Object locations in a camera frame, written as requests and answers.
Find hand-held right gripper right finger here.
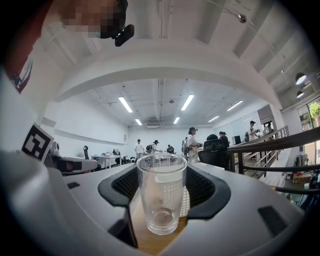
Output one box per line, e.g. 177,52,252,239
154,162,305,256

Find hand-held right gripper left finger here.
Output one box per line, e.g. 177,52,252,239
0,149,139,256

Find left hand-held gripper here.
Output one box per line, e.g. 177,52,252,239
21,124,98,176

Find white perforated plastic basket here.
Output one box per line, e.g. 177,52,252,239
149,161,226,217

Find clear glass cup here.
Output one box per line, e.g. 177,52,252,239
136,153,188,236

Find white desk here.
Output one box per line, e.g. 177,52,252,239
91,154,123,170

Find wooden table with white legs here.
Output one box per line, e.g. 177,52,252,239
129,197,188,256

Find row of ceiling strip lights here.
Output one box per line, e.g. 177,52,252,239
117,94,244,126

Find black mesh office chair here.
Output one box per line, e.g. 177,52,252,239
198,134,230,171

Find black stair railing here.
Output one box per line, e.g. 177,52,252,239
227,126,320,198

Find person's red shirt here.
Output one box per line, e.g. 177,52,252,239
2,0,66,95

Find person's head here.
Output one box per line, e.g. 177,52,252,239
61,0,127,40

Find black head camera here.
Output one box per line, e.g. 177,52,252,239
99,0,136,48

